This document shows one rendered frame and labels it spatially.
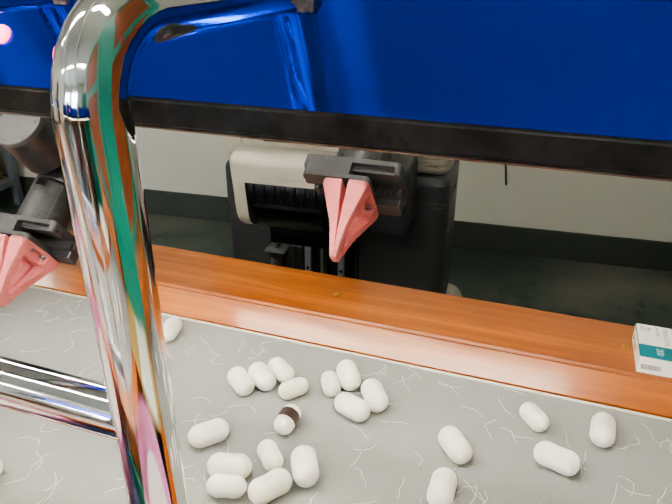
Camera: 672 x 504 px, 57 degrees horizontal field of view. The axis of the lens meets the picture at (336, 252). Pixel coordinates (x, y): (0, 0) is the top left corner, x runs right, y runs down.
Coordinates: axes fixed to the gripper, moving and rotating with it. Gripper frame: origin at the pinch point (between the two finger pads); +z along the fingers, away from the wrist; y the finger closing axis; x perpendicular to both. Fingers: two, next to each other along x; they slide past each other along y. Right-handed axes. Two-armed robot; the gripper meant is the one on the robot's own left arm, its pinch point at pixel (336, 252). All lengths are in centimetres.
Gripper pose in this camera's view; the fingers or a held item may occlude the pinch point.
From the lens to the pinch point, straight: 62.1
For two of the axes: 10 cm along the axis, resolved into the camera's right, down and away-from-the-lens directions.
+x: 2.2, 4.3, 8.7
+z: -2.6, 8.9, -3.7
